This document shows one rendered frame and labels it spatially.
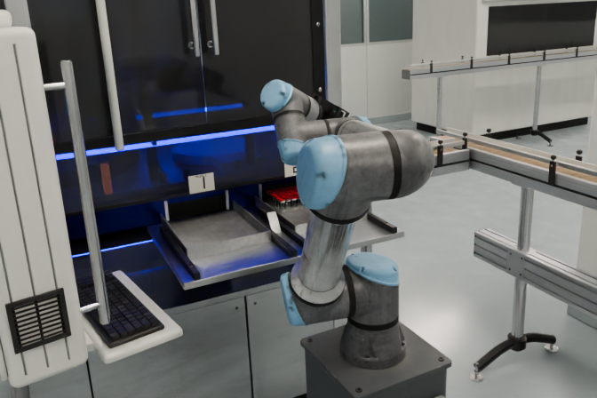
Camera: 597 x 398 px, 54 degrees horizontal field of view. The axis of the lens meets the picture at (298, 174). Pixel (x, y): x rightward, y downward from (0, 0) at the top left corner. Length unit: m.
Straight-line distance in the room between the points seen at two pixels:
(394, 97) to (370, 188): 6.94
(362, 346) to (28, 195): 0.77
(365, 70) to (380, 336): 6.38
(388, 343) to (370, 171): 0.54
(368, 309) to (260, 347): 1.01
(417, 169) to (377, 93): 6.76
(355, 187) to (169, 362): 1.38
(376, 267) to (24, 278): 0.74
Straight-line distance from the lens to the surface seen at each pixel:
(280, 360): 2.33
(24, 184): 1.29
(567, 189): 2.32
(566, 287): 2.47
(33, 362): 1.44
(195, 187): 1.93
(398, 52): 7.82
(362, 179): 0.92
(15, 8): 1.80
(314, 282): 1.18
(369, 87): 7.62
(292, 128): 1.31
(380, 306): 1.31
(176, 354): 2.16
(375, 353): 1.35
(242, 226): 1.92
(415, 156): 0.95
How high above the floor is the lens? 1.57
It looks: 16 degrees down
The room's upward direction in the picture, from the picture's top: 3 degrees counter-clockwise
